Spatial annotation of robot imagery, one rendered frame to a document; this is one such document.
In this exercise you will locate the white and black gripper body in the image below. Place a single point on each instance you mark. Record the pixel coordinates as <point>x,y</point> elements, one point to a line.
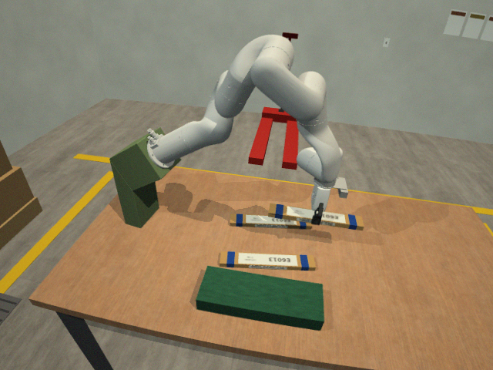
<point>320,195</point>

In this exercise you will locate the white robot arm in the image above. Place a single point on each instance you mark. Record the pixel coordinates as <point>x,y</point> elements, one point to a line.
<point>269,71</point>

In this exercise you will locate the tan box with blue bands and white label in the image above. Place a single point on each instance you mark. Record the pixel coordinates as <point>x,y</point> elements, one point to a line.
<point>305,215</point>
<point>267,261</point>
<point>249,220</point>

